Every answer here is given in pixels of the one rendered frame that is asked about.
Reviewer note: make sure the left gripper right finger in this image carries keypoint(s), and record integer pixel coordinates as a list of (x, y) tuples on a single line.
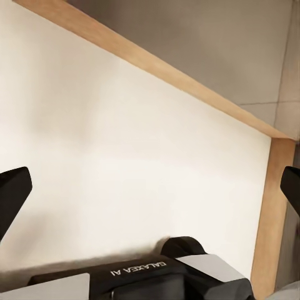
[(290, 186)]

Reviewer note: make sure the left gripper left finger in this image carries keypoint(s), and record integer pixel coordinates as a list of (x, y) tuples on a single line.
[(15, 187)]

